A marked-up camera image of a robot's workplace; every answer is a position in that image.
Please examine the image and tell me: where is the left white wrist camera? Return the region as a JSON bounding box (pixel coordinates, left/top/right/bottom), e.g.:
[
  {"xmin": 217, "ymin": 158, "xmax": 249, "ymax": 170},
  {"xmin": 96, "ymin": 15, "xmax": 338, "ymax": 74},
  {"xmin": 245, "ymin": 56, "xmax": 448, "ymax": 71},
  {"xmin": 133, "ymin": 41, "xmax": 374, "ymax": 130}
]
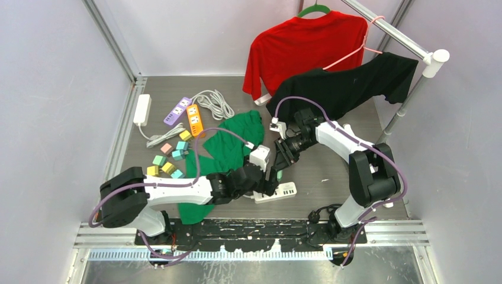
[{"xmin": 249, "ymin": 145, "xmax": 271, "ymax": 172}]

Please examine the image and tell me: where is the red t-shirt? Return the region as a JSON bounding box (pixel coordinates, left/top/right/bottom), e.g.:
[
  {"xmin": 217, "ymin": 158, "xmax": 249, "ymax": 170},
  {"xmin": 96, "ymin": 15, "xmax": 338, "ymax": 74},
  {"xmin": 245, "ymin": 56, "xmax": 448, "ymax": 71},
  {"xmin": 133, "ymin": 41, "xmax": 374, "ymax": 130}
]
[{"xmin": 242, "ymin": 11, "xmax": 368, "ymax": 101}]

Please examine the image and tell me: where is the purple strip white cable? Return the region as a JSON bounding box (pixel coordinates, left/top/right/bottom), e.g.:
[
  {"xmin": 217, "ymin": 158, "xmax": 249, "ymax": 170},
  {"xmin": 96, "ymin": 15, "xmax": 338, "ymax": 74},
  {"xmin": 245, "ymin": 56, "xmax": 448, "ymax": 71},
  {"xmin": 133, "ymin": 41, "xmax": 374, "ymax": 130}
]
[{"xmin": 190, "ymin": 89, "xmax": 229, "ymax": 114}]

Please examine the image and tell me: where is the aluminium frame rail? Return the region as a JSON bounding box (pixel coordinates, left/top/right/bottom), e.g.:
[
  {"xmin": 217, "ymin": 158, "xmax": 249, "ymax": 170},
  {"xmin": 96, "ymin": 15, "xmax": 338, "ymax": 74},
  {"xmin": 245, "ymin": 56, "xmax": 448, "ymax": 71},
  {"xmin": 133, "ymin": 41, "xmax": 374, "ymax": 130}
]
[{"xmin": 82, "ymin": 0, "xmax": 146, "ymax": 158}]

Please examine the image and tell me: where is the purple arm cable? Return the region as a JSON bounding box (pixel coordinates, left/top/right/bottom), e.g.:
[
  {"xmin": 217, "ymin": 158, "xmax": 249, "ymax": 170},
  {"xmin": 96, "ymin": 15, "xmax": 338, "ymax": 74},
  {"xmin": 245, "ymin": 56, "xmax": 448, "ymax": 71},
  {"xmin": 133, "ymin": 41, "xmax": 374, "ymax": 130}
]
[
  {"xmin": 88, "ymin": 127, "xmax": 256, "ymax": 269},
  {"xmin": 272, "ymin": 95, "xmax": 408, "ymax": 267}
]

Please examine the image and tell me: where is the purple power strip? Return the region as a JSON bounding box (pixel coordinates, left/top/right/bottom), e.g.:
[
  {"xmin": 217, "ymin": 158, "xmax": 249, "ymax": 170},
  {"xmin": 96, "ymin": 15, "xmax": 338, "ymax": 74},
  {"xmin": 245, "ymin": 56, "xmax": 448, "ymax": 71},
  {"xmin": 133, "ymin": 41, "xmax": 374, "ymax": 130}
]
[{"xmin": 163, "ymin": 97, "xmax": 192, "ymax": 126}]

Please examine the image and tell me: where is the yellow plug adapter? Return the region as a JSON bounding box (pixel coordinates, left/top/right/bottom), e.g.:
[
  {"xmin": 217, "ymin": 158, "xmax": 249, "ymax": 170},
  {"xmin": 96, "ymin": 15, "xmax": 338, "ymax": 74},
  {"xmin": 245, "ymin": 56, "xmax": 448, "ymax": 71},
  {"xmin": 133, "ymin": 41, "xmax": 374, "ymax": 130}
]
[
  {"xmin": 146, "ymin": 165, "xmax": 160, "ymax": 177},
  {"xmin": 161, "ymin": 162, "xmax": 177, "ymax": 175},
  {"xmin": 179, "ymin": 130, "xmax": 194, "ymax": 142}
]

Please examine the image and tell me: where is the black t-shirt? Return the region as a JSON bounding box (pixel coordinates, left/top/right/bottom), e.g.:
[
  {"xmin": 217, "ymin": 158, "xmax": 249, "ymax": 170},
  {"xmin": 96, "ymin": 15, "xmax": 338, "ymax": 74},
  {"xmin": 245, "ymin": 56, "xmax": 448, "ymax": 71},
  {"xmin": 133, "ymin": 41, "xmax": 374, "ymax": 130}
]
[{"xmin": 266, "ymin": 52, "xmax": 418, "ymax": 123}]

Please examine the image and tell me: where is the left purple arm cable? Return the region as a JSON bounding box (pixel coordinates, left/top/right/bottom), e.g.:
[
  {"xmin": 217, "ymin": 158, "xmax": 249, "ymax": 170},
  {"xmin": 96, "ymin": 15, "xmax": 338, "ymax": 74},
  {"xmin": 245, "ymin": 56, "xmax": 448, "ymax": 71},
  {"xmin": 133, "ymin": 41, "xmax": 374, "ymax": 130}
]
[{"xmin": 88, "ymin": 127, "xmax": 256, "ymax": 269}]

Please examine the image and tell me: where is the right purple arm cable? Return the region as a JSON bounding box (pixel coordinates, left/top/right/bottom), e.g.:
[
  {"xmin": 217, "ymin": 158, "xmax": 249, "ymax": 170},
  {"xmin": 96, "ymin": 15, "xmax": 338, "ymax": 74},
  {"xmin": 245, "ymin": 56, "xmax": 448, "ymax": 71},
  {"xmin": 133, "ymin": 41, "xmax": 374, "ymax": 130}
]
[{"xmin": 272, "ymin": 95, "xmax": 408, "ymax": 267}]

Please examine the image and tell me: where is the teal plug adapter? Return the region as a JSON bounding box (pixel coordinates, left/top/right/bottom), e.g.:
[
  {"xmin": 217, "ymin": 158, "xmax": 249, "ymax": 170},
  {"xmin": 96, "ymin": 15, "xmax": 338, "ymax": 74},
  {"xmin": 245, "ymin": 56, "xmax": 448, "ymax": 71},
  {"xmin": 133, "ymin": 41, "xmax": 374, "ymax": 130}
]
[
  {"xmin": 171, "ymin": 149, "xmax": 186, "ymax": 161},
  {"xmin": 170, "ymin": 169, "xmax": 185, "ymax": 179},
  {"xmin": 176, "ymin": 141, "xmax": 190, "ymax": 151}
]

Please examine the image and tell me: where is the pink plug adapter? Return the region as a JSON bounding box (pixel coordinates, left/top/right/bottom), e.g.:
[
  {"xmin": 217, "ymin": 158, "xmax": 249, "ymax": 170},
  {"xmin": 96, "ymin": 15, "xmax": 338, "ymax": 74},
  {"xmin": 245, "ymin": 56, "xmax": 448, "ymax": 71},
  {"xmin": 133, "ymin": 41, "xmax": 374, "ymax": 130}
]
[{"xmin": 160, "ymin": 143, "xmax": 174, "ymax": 156}]

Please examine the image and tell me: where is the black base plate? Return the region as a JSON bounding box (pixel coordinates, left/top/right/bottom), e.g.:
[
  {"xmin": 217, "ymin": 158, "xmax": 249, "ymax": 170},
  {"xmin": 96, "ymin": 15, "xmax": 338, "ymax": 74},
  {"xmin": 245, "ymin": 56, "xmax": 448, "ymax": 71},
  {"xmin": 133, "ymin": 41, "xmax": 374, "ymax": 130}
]
[{"xmin": 146, "ymin": 219, "xmax": 358, "ymax": 253}]

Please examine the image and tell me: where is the black coiled cable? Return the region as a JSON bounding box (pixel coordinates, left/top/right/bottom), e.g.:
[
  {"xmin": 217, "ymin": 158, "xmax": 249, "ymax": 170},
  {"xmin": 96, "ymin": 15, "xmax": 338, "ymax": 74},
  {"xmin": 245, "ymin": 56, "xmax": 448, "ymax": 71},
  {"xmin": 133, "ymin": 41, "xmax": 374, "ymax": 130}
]
[{"xmin": 308, "ymin": 203, "xmax": 345, "ymax": 225}]

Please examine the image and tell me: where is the light green plug adapter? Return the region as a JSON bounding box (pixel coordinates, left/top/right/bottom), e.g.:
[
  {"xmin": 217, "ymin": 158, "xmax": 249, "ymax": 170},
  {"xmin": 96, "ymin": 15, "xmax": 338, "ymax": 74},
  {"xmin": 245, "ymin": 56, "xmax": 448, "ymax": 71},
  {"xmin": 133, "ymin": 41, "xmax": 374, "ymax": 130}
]
[{"xmin": 152, "ymin": 155, "xmax": 167, "ymax": 167}]

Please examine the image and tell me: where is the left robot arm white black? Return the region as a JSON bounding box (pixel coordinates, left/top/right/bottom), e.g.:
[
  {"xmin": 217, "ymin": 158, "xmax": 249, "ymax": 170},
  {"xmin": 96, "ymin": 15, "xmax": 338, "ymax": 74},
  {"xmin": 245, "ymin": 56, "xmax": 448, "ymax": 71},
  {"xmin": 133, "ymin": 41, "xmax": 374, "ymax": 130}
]
[{"xmin": 89, "ymin": 162, "xmax": 279, "ymax": 244}]

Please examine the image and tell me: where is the pink clothes hanger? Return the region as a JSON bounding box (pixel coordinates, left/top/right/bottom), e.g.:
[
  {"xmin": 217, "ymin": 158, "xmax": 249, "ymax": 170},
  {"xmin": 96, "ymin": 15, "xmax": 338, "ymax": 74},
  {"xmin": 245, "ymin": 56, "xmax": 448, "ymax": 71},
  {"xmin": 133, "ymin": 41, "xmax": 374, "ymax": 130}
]
[{"xmin": 323, "ymin": 15, "xmax": 385, "ymax": 70}]

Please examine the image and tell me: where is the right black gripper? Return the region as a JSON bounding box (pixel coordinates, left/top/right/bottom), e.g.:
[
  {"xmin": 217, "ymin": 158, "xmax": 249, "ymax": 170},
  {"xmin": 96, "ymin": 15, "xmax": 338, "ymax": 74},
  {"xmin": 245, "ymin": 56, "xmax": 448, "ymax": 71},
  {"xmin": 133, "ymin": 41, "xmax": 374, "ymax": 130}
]
[{"xmin": 273, "ymin": 133, "xmax": 316, "ymax": 172}]

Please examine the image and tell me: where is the green clothes hanger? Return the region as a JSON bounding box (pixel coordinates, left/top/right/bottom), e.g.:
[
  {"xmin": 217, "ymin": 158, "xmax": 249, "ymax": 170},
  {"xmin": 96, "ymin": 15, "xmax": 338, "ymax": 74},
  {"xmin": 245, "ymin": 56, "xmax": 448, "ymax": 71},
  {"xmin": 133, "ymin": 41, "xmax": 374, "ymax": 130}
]
[{"xmin": 297, "ymin": 4, "xmax": 331, "ymax": 18}]

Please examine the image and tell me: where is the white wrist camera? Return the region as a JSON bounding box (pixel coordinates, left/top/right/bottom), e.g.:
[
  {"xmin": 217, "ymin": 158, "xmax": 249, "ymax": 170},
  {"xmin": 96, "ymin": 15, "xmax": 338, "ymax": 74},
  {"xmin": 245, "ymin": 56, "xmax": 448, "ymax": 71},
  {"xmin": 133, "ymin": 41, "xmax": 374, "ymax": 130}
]
[
  {"xmin": 269, "ymin": 117, "xmax": 287, "ymax": 140},
  {"xmin": 249, "ymin": 145, "xmax": 271, "ymax": 172}
]

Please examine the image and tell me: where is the silver clothes rack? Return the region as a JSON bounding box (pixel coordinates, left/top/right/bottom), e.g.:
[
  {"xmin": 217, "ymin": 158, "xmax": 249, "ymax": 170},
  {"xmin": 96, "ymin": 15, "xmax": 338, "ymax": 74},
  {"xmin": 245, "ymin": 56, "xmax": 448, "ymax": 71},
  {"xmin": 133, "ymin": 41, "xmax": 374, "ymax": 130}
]
[{"xmin": 343, "ymin": 0, "xmax": 450, "ymax": 144}]

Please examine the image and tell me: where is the green t-shirt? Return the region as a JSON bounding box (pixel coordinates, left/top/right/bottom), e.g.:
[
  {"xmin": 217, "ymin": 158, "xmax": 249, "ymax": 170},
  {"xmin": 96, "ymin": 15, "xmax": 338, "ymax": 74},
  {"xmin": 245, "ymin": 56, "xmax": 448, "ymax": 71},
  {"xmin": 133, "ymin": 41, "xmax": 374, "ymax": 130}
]
[{"xmin": 178, "ymin": 110, "xmax": 265, "ymax": 225}]

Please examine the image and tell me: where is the white power strip cable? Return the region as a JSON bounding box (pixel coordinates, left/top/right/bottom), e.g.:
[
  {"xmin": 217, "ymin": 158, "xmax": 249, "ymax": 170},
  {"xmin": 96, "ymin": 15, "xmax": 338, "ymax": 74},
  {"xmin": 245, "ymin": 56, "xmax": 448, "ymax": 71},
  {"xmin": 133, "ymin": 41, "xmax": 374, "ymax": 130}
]
[{"xmin": 137, "ymin": 121, "xmax": 186, "ymax": 150}]

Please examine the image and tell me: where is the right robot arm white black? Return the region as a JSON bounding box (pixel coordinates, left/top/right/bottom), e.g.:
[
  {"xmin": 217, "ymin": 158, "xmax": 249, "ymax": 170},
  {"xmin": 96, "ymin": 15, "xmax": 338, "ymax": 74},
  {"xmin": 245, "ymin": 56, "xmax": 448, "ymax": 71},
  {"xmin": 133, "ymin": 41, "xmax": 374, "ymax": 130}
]
[{"xmin": 269, "ymin": 109, "xmax": 401, "ymax": 243}]

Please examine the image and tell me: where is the white power strip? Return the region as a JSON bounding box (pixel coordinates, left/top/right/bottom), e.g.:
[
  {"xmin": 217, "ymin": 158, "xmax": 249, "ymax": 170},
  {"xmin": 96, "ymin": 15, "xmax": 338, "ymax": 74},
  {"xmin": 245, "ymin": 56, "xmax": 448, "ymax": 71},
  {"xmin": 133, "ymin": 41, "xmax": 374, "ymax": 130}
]
[
  {"xmin": 253, "ymin": 182, "xmax": 297, "ymax": 204},
  {"xmin": 133, "ymin": 94, "xmax": 152, "ymax": 127}
]

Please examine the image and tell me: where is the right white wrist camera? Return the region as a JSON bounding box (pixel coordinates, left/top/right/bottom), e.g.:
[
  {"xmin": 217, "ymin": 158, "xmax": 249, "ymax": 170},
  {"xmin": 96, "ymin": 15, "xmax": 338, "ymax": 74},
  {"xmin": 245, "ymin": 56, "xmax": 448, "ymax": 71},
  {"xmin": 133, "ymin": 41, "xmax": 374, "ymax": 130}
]
[{"xmin": 269, "ymin": 117, "xmax": 287, "ymax": 140}]

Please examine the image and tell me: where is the orange power strip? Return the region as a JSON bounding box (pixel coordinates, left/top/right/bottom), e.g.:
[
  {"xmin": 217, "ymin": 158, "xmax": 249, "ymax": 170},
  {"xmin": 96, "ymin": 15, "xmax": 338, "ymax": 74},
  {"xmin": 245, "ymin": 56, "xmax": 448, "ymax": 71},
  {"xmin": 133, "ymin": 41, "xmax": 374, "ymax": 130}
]
[{"xmin": 186, "ymin": 104, "xmax": 204, "ymax": 137}]

